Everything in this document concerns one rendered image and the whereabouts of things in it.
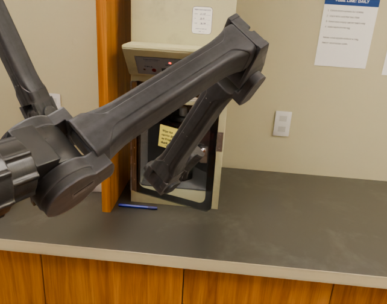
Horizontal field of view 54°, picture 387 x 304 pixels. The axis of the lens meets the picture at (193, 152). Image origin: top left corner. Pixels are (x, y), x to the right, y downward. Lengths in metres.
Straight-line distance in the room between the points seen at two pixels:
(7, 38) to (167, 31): 0.47
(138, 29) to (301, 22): 0.72
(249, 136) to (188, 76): 1.22
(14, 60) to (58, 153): 0.58
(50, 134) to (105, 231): 0.81
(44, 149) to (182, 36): 0.85
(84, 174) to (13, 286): 1.01
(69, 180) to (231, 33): 0.34
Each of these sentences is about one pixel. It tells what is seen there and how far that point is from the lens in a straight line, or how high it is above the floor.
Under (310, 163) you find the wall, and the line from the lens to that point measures 1.83.
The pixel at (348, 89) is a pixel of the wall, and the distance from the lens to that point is 1.77.
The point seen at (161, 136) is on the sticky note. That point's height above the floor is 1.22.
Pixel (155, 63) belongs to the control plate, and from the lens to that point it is 1.18.
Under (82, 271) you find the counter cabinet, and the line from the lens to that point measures 1.30.
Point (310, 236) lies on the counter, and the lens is 1.34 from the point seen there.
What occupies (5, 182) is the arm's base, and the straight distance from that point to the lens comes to 0.41.
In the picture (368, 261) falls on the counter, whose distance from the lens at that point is 1.31.
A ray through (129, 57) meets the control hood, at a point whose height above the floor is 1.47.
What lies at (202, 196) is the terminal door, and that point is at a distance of 1.26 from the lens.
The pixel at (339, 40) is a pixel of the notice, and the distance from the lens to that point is 1.72.
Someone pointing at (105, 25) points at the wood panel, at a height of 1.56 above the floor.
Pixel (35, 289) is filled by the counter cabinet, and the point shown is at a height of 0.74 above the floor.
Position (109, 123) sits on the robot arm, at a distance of 0.50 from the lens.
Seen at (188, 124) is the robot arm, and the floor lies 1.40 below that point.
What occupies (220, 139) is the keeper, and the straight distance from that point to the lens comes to 1.29.
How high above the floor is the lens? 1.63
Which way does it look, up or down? 21 degrees down
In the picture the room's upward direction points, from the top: 4 degrees clockwise
